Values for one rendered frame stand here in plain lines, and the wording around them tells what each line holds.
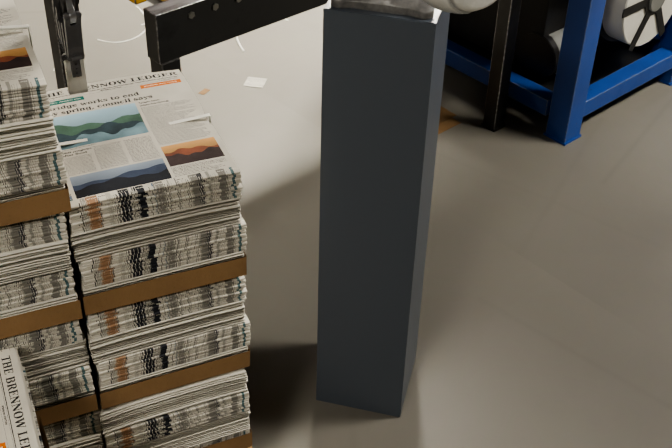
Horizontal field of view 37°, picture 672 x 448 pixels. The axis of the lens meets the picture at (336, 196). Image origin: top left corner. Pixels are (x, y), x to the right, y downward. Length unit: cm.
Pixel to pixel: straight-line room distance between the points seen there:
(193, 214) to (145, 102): 27
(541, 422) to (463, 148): 113
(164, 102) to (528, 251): 134
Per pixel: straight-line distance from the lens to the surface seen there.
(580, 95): 328
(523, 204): 304
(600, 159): 330
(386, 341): 221
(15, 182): 155
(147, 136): 176
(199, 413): 200
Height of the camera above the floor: 178
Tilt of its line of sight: 36 degrees down
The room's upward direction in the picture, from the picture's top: 2 degrees clockwise
